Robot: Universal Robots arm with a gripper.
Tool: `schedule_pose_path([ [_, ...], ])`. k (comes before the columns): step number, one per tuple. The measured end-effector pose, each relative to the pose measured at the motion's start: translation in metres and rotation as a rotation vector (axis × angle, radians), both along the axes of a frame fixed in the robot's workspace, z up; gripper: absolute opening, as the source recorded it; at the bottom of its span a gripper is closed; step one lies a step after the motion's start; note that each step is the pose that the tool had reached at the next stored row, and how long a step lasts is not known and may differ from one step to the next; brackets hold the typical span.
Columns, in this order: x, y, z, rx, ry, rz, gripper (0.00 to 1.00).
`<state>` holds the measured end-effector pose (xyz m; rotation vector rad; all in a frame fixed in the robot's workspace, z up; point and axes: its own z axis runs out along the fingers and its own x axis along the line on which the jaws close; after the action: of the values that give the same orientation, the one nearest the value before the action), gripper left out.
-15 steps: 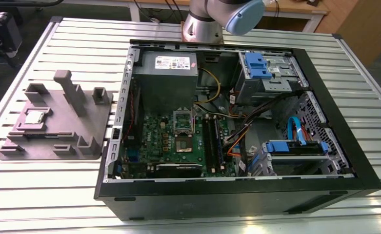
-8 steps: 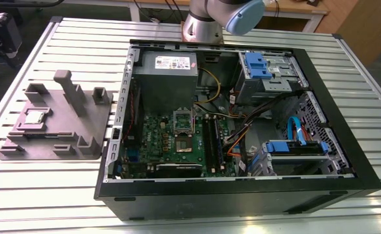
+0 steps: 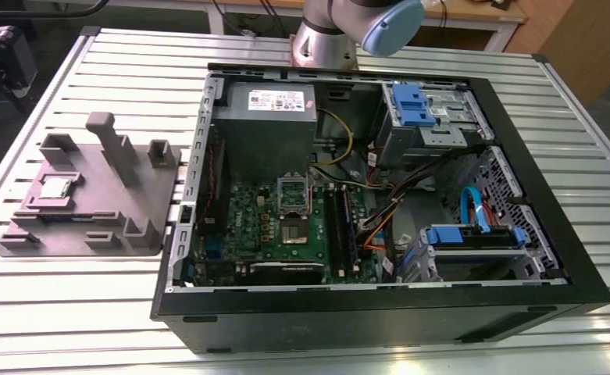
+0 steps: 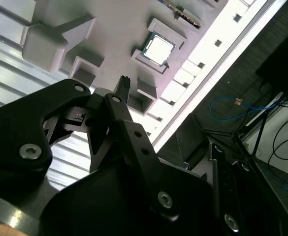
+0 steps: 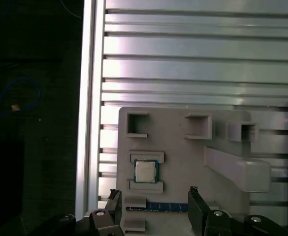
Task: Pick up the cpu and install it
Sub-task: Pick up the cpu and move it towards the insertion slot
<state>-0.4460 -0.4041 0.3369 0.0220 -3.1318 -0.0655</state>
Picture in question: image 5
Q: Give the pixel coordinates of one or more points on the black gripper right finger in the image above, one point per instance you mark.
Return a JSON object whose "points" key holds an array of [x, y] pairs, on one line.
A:
{"points": [[198, 216]]}

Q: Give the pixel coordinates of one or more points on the grey plastic parts rack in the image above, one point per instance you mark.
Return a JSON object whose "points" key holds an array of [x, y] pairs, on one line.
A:
{"points": [[183, 159]]}

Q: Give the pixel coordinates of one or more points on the silver square CPU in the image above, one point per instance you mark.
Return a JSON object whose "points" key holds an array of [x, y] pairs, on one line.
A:
{"points": [[146, 171]]}

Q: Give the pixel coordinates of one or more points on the blue RAM stick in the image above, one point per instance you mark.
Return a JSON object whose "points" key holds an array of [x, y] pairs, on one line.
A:
{"points": [[163, 206]]}

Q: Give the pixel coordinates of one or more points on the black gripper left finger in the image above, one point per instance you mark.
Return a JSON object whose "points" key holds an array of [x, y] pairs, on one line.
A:
{"points": [[114, 211]]}

